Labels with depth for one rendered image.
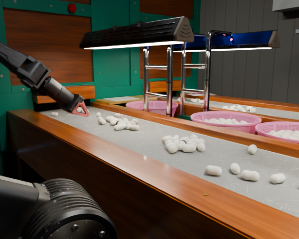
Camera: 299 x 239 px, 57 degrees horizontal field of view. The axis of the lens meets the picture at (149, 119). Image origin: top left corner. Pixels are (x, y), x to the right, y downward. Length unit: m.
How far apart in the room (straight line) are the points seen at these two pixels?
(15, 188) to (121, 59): 1.32
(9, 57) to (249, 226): 0.82
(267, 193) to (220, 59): 3.62
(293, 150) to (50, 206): 0.61
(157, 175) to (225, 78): 3.57
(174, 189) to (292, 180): 0.27
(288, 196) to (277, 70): 3.04
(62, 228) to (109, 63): 1.31
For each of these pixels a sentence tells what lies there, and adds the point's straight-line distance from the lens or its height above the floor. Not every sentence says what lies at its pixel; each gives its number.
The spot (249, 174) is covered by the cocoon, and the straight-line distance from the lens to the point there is 0.61.
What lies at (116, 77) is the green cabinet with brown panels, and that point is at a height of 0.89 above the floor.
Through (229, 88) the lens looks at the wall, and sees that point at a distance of 4.01.
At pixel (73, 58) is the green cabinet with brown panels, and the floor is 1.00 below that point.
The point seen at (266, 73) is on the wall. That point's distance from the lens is 3.64.
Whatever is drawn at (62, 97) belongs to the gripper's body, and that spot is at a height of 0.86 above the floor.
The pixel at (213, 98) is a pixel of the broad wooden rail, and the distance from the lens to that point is 1.76.
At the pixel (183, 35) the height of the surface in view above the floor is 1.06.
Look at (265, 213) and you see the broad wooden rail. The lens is 0.46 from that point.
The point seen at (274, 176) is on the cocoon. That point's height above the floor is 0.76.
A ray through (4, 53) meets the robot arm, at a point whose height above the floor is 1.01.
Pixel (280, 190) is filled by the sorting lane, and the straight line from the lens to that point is 0.60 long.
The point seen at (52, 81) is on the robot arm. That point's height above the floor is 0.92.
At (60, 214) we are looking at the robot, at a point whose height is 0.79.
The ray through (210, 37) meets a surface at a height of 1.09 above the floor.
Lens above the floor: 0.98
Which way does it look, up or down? 12 degrees down
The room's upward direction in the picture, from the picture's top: straight up
